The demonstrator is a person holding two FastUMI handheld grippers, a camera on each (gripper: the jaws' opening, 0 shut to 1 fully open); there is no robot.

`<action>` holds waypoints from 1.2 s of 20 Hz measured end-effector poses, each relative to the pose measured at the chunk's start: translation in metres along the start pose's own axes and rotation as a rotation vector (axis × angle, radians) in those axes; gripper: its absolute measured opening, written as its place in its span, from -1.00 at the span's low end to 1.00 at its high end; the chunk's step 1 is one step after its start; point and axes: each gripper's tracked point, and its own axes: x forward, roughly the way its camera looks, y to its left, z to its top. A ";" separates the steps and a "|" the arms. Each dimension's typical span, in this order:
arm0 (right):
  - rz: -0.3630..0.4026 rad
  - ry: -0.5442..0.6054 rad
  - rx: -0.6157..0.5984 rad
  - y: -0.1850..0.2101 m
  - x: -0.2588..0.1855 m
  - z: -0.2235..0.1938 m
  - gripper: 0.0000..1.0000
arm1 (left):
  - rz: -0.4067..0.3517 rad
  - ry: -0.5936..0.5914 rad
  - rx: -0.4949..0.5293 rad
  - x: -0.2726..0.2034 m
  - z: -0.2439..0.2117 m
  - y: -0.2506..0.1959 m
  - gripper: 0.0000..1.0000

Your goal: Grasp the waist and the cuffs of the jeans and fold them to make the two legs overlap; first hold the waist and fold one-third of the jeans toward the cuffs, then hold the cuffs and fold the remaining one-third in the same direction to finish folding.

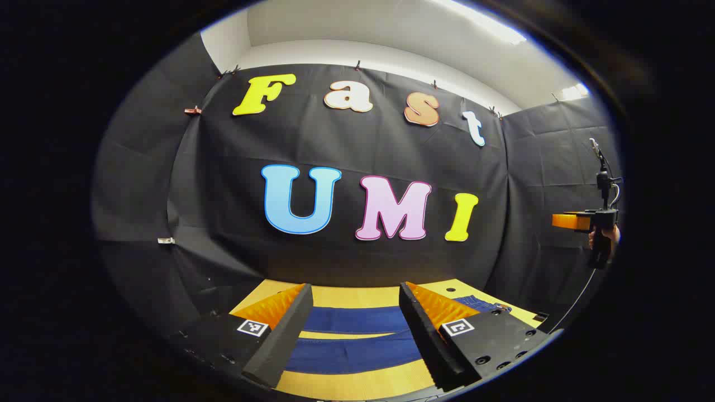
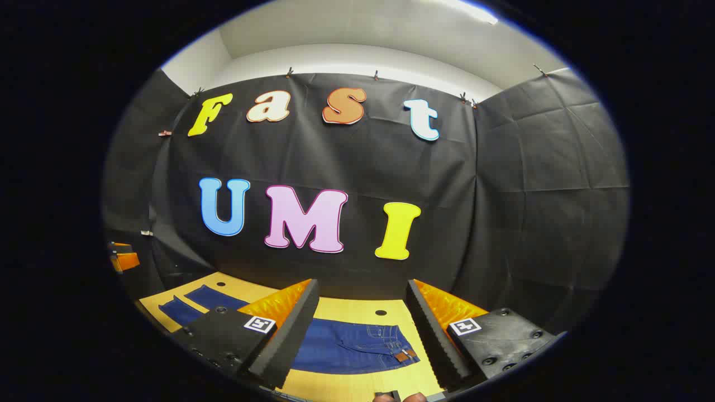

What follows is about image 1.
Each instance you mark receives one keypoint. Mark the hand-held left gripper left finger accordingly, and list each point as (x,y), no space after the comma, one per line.
(279,346)

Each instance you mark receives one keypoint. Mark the black backdrop cloth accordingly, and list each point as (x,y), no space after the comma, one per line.
(335,139)

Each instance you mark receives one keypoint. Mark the blue jeans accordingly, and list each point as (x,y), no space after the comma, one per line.
(357,321)

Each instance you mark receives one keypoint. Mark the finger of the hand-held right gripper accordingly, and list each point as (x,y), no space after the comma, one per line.
(567,221)

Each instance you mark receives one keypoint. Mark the red clip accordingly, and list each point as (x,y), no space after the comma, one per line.
(192,110)

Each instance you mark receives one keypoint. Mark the row of small dark clips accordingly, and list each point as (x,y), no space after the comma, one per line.
(357,65)

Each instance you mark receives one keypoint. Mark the ceiling light strip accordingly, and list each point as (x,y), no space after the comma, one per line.
(575,91)

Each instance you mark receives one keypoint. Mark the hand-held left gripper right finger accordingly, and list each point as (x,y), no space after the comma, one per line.
(427,346)

